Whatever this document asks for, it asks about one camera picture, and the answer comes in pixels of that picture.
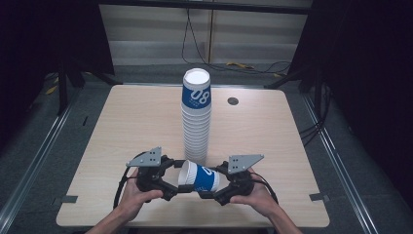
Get black floor cables bundle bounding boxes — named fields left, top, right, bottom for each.
left=298, top=82, right=333, bottom=148

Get stack of white paper cups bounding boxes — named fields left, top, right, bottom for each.
left=180, top=67, right=213, bottom=166

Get dark curtain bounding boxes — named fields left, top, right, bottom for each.
left=286, top=0, right=413, bottom=211
left=0, top=0, right=115, bottom=144

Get black overhead beam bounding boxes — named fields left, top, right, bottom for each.
left=97, top=0, right=314, bottom=16

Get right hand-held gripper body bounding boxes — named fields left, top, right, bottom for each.
left=220, top=153, right=265, bottom=207

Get blue and white paper cup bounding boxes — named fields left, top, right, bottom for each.
left=177, top=159, right=221, bottom=193

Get yellow floor cable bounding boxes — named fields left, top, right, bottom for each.
left=226, top=60, right=256, bottom=70

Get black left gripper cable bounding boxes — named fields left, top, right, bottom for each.
left=112, top=151, right=148, bottom=210

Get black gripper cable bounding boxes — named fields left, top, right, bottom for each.
left=112, top=151, right=148, bottom=210
left=249, top=171, right=280, bottom=206

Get black hanging wall cable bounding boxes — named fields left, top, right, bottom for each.
left=180, top=8, right=292, bottom=75

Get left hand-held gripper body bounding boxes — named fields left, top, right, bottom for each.
left=125, top=146, right=178, bottom=193

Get black metal stand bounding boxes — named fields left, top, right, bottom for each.
left=56, top=59, right=124, bottom=117
left=263, top=62, right=326, bottom=113

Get grey tape strip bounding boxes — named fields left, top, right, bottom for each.
left=309, top=192, right=330, bottom=203
left=53, top=194, right=79, bottom=207

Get person's left hand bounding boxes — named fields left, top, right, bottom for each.
left=118, top=168, right=165, bottom=222

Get metal floor rail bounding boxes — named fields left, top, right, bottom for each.
left=0, top=85, right=84, bottom=226
left=300, top=92, right=383, bottom=234

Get person's right hand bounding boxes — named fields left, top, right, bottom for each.
left=229, top=167, right=278, bottom=219

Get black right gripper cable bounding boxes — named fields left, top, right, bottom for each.
left=249, top=171, right=280, bottom=206

